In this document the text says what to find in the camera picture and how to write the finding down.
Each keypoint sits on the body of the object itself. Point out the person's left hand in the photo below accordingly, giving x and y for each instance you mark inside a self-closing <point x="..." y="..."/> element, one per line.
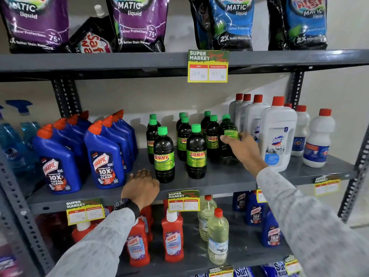
<point x="141" y="188"/>

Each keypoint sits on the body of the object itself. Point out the person's right hand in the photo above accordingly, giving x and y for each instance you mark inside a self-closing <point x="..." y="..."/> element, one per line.
<point x="246" y="151"/>

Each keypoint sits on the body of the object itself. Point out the person's right thumb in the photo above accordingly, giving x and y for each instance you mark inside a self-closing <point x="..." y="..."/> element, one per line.
<point x="228" y="139"/>

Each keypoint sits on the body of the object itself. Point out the person's left fingers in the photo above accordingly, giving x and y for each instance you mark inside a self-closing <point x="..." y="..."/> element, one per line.
<point x="142" y="174"/>

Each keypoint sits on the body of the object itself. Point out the dark cleaner bottle green label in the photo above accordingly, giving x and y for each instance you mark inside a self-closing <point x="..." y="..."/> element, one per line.
<point x="227" y="125"/>

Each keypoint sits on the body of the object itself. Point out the person's left forearm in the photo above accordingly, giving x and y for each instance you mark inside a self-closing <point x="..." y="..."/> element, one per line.
<point x="98" y="248"/>

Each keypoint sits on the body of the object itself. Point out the person's right forearm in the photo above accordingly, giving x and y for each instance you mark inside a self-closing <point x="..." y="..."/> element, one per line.
<point x="311" y="227"/>

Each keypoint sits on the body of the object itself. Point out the tall white bottle red cap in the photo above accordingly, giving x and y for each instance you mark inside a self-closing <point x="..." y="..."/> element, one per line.
<point x="278" y="135"/>
<point x="235" y="108"/>
<point x="245" y="108"/>
<point x="255" y="115"/>

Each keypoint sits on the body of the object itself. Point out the black wristwatch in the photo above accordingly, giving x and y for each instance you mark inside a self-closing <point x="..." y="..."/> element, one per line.
<point x="126" y="205"/>

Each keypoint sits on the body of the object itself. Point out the group of dark green-capped bottles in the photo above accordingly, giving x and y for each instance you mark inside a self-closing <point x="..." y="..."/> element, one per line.
<point x="196" y="152"/>

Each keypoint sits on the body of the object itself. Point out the rows of blue orange-capped bottles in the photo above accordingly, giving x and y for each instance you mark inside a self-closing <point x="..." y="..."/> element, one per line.
<point x="103" y="158"/>

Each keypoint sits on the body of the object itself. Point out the red cleaner bottle white cap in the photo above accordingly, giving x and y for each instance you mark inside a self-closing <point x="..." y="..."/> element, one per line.
<point x="138" y="245"/>
<point x="172" y="239"/>
<point x="82" y="231"/>
<point x="148" y="217"/>

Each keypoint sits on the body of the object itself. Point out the green and yellow price tag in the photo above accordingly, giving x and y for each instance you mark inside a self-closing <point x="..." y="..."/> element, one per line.
<point x="327" y="185"/>
<point x="208" y="66"/>
<point x="183" y="201"/>
<point x="292" y="265"/>
<point x="261" y="196"/>
<point x="85" y="212"/>
<point x="220" y="271"/>

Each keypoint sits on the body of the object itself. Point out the blue toilet cleaner bottle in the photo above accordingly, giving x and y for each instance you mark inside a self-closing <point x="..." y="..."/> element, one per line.
<point x="239" y="201"/>
<point x="255" y="213"/>
<point x="271" y="232"/>

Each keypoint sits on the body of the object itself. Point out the clear yellowish bottle red cap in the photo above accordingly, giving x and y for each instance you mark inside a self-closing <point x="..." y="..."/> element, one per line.
<point x="218" y="239"/>
<point x="205" y="213"/>

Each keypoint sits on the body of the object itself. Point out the blue detergent pouch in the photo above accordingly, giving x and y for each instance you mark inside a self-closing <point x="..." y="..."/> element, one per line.
<point x="230" y="25"/>
<point x="305" y="23"/>

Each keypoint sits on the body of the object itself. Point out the grey metal shelf rack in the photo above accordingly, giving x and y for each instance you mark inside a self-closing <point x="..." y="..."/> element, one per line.
<point x="115" y="61"/>

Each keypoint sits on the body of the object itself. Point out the blue glass cleaner spray bottle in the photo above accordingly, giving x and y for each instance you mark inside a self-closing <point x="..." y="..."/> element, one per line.
<point x="10" y="144"/>
<point x="27" y="126"/>

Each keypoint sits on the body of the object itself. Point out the blue washing powder pack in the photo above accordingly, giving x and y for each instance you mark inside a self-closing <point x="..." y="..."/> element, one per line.
<point x="243" y="272"/>
<point x="276" y="270"/>

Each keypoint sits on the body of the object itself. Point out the purple detergent pouch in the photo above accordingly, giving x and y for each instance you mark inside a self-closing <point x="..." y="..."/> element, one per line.
<point x="31" y="23"/>
<point x="138" y="25"/>

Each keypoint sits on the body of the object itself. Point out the black pouch with white spout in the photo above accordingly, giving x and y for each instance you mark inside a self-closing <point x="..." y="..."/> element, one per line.
<point x="92" y="37"/>

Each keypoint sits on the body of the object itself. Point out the purple packets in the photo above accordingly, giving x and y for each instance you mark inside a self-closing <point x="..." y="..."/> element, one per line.
<point x="8" y="262"/>

